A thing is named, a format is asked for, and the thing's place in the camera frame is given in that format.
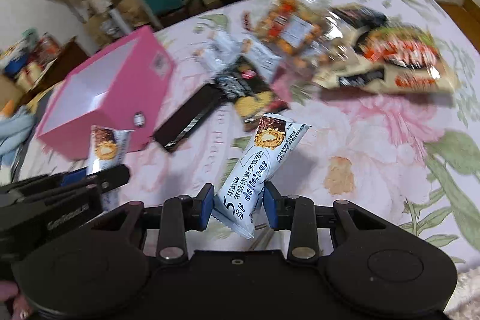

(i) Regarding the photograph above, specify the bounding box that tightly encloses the white snack bar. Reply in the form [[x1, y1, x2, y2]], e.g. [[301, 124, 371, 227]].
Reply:
[[212, 114, 310, 239], [242, 37, 282, 84], [195, 30, 242, 75], [86, 125, 133, 212]]

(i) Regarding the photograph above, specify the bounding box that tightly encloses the long black snack packet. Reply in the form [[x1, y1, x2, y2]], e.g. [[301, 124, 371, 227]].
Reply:
[[153, 84, 225, 153]]

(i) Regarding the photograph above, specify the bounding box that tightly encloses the black cracker packet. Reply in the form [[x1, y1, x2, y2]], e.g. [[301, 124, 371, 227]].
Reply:
[[213, 56, 288, 131]]

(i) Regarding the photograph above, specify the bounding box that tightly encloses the coated peanuts bag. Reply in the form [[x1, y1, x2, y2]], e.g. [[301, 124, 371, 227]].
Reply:
[[241, 0, 357, 77]]

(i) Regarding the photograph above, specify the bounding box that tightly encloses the person's left hand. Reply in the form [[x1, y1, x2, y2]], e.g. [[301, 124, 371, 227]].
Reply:
[[1, 281, 33, 320]]

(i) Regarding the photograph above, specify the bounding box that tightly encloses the pink cardboard box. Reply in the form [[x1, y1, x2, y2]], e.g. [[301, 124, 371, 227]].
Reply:
[[36, 26, 175, 160]]

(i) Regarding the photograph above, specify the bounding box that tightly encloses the floral bed sheet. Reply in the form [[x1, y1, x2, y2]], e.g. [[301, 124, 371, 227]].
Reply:
[[14, 0, 480, 320]]

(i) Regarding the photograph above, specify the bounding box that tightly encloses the large noodle snack bag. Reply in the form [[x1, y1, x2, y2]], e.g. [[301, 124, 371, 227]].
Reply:
[[312, 4, 460, 94]]

